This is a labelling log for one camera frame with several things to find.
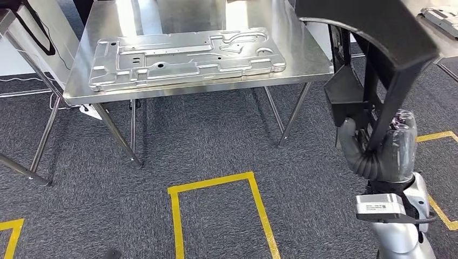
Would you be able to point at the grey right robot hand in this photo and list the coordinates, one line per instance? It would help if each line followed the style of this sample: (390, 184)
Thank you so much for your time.
(400, 153)

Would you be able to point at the grey stamped metal part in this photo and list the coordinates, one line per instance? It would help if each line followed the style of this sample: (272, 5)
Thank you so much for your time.
(443, 19)

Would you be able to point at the large black plastic panel part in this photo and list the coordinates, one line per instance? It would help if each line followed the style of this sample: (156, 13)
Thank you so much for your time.
(375, 21)

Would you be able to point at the stainless steel workbench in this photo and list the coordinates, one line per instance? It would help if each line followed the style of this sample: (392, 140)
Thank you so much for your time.
(300, 57)

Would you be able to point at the steel side table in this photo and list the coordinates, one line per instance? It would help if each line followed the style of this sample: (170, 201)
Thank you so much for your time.
(53, 35)

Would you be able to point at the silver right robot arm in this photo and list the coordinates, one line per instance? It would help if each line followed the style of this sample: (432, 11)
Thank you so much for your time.
(397, 239)

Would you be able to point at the stamped silver metal panel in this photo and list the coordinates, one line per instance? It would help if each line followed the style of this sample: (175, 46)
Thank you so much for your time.
(179, 60)

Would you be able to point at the yellow floor tape rectangle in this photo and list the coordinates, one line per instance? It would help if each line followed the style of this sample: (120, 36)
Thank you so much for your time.
(211, 180)
(16, 239)
(434, 136)

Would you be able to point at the white board panel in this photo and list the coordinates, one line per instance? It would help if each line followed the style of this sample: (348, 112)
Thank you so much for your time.
(320, 39)

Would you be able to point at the steel table with thin legs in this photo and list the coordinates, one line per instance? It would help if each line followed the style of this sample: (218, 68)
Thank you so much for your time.
(447, 44)

